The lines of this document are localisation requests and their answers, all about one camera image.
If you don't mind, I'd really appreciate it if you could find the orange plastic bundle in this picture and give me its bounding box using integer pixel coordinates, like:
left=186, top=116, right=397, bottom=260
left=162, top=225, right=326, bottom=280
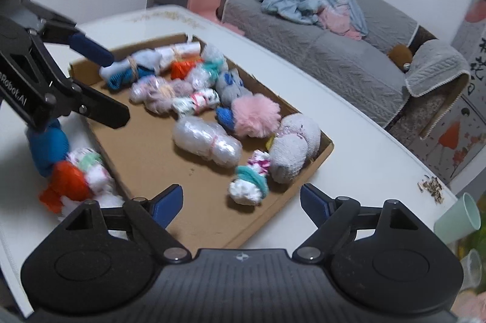
left=39, top=161, right=93, bottom=214

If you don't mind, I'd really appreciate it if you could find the clear bubble wrap bundle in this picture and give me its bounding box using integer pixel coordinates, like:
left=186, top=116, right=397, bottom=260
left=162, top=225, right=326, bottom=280
left=184, top=65, right=217, bottom=91

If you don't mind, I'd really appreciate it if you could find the white sock purple band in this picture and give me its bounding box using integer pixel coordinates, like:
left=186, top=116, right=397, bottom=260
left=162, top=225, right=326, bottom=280
left=269, top=113, right=320, bottom=184

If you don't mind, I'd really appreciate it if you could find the white rolled cloth bundle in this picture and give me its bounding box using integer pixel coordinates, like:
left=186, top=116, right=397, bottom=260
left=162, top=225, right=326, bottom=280
left=155, top=42, right=201, bottom=72

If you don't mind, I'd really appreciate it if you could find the brown cardboard box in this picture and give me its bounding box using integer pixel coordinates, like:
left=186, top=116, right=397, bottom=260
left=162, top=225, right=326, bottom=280
left=67, top=32, right=335, bottom=250

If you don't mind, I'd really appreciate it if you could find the pink fluffy blue knit bundle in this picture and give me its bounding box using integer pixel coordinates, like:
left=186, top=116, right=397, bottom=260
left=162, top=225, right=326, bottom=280
left=216, top=93, right=282, bottom=139

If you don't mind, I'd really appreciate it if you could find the clear plastic bundle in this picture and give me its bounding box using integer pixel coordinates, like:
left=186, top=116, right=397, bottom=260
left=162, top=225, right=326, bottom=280
left=172, top=116, right=242, bottom=168

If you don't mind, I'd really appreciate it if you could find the mint green cup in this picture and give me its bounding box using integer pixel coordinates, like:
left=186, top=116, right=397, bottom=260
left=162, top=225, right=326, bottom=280
left=433, top=193, right=482, bottom=244

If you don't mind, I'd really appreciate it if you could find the pastel bubble wrap bundle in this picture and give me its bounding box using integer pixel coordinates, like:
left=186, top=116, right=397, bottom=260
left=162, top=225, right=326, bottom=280
left=129, top=75, right=167, bottom=104

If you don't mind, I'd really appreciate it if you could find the brown plush toy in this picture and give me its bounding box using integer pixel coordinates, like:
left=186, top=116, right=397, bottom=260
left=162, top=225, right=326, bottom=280
left=388, top=44, right=413, bottom=73

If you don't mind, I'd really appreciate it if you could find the orange bundle in box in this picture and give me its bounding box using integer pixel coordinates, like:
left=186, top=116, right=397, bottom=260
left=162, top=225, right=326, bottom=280
left=170, top=56, right=204, bottom=79

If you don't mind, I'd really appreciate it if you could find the blue white sock rope bundle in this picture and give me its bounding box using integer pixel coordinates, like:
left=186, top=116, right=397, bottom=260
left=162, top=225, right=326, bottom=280
left=99, top=48, right=164, bottom=92

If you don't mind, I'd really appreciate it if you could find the white floral pink band bundle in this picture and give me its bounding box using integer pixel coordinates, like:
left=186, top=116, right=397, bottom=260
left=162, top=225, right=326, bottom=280
left=171, top=88, right=220, bottom=117

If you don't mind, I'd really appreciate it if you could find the pink plastic chair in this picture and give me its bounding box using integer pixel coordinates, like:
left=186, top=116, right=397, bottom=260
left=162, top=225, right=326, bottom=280
left=186, top=0, right=245, bottom=36

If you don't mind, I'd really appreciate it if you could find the clear plastic cup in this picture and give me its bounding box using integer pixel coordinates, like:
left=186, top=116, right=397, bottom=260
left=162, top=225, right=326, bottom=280
left=460, top=249, right=483, bottom=291

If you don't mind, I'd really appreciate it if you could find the floral folding screen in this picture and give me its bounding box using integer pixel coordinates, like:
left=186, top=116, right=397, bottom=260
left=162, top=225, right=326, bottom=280
left=409, top=0, right=485, bottom=183

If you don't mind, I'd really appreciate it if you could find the white bubble wrap teal bundle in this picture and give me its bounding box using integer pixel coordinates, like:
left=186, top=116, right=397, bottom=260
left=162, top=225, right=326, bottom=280
left=201, top=44, right=228, bottom=80

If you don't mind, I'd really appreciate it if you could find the grey sofa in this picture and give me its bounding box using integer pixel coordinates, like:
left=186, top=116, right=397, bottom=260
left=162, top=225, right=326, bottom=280
left=222, top=0, right=471, bottom=135

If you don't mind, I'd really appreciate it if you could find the blue knit sock bundle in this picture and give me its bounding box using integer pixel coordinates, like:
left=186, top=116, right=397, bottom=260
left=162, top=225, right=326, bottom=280
left=26, top=119, right=70, bottom=177

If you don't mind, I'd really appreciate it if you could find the grey blue sock bundle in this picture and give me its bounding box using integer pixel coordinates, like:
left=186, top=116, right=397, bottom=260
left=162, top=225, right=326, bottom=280
left=215, top=69, right=252, bottom=107

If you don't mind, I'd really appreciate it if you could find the white teal small bundle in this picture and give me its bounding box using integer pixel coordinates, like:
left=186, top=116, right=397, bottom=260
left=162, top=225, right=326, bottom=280
left=228, top=149, right=271, bottom=206

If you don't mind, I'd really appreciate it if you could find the mauve sock cream band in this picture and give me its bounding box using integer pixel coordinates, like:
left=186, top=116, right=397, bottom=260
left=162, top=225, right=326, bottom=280
left=144, top=79, right=194, bottom=115

